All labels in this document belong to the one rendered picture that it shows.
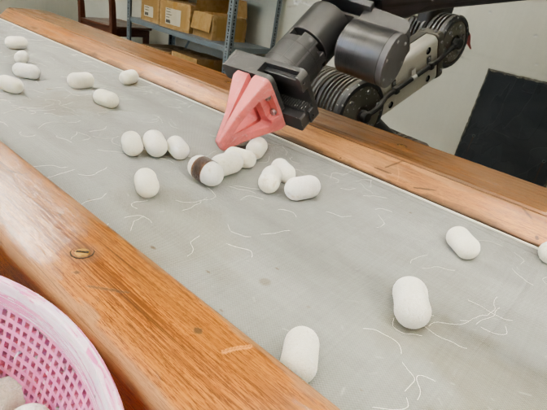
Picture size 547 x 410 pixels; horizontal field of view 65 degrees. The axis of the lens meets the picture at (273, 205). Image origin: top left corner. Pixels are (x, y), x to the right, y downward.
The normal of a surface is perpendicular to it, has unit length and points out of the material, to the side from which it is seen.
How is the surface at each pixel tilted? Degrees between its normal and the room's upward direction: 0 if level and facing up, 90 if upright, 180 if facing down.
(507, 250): 0
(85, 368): 75
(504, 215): 45
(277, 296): 0
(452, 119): 89
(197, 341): 0
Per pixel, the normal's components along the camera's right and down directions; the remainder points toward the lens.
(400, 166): -0.33, -0.45
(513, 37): -0.66, 0.23
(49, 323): -0.49, 0.04
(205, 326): 0.17, -0.88
